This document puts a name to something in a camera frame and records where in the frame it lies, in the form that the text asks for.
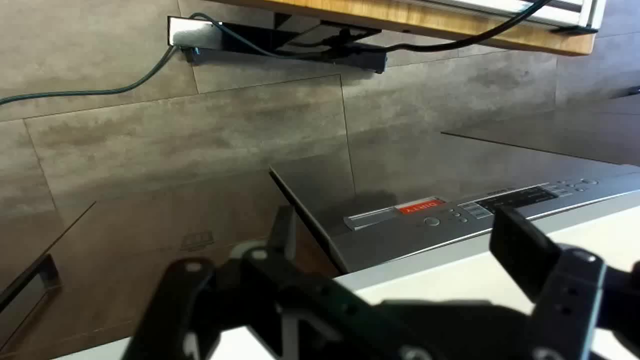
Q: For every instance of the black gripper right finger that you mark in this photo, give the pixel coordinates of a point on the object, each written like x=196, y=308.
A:
x=565, y=284

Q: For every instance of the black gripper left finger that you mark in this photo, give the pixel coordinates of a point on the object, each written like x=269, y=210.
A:
x=295, y=314

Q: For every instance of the stainless steel dishwasher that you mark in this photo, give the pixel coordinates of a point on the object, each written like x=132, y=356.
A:
x=377, y=206

